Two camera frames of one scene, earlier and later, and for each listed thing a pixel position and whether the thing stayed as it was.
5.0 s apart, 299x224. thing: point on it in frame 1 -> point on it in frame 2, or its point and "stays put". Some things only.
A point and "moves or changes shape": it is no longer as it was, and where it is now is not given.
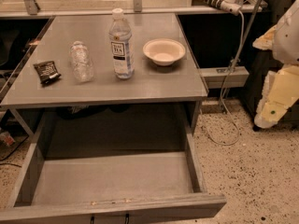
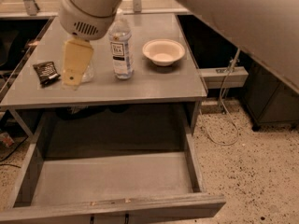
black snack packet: x=47 y=71 stays put
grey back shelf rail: x=107 y=2 stays put
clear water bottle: x=81 y=63 moves or changes shape
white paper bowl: x=163 y=51 stays put
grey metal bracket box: x=224 y=77 stays put
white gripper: x=287 y=42 -> x=81 y=23
